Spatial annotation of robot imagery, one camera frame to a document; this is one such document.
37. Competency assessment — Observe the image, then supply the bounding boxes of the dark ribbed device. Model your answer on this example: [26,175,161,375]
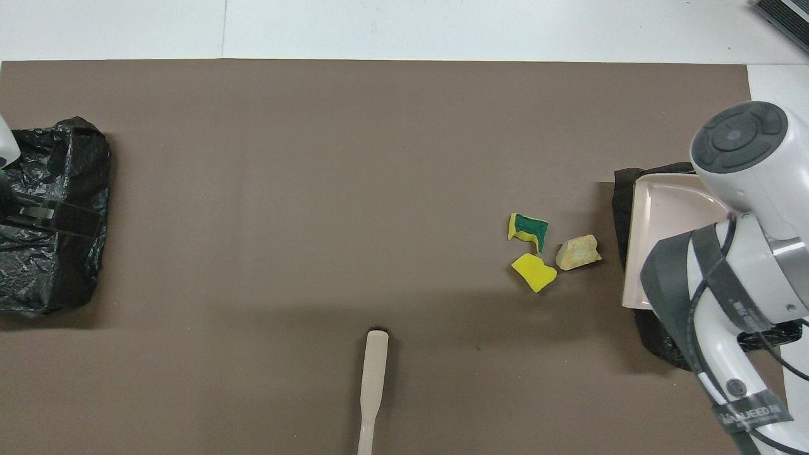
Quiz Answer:
[751,0,809,56]

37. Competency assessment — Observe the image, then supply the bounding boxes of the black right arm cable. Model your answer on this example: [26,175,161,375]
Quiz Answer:
[686,215,809,455]

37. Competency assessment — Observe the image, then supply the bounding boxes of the brown table mat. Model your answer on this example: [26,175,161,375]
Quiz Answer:
[0,59,794,455]

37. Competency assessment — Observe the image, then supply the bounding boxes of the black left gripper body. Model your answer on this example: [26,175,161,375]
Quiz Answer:
[0,188,59,232]

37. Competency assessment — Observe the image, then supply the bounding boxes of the curled green yellow sponge piece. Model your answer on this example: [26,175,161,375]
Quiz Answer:
[508,213,549,253]

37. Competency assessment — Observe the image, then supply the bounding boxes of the beige sponge chunk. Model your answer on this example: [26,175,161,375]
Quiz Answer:
[555,234,603,272]

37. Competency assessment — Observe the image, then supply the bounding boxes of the black bag lined bin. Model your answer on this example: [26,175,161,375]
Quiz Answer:
[612,162,803,372]
[0,116,113,317]

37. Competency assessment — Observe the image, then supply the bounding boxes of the beige plastic dustpan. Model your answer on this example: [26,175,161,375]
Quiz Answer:
[623,173,731,312]

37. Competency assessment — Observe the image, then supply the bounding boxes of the plain yellow sponge piece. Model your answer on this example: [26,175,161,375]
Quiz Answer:
[511,253,558,293]

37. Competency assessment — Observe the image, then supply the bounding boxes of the beige brush black bristles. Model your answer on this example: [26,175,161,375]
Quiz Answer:
[356,325,391,455]

